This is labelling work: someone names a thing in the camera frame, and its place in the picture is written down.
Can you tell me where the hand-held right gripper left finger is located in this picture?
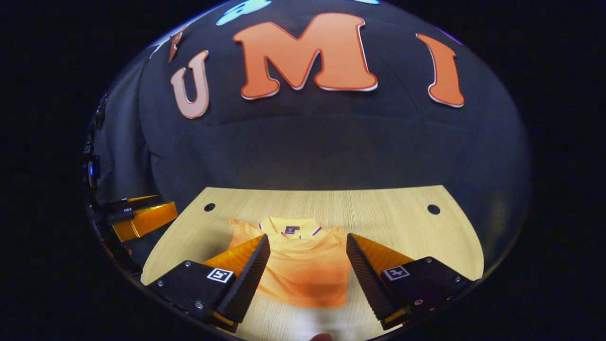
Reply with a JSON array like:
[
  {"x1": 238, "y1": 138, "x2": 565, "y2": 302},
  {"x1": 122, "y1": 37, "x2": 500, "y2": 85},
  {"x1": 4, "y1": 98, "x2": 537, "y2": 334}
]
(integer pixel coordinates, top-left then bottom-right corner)
[{"x1": 146, "y1": 233, "x2": 271, "y2": 332}]

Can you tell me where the orange T-shirt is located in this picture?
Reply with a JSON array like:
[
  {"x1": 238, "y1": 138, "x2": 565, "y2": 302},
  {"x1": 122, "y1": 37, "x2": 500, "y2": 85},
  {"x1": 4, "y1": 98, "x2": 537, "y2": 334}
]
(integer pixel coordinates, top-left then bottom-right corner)
[{"x1": 227, "y1": 215, "x2": 353, "y2": 308}]

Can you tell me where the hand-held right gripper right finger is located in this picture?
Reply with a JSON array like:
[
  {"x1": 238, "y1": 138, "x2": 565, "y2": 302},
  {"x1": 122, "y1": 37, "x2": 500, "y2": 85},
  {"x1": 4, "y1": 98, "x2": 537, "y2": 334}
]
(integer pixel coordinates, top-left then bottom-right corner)
[{"x1": 346, "y1": 233, "x2": 474, "y2": 331}]

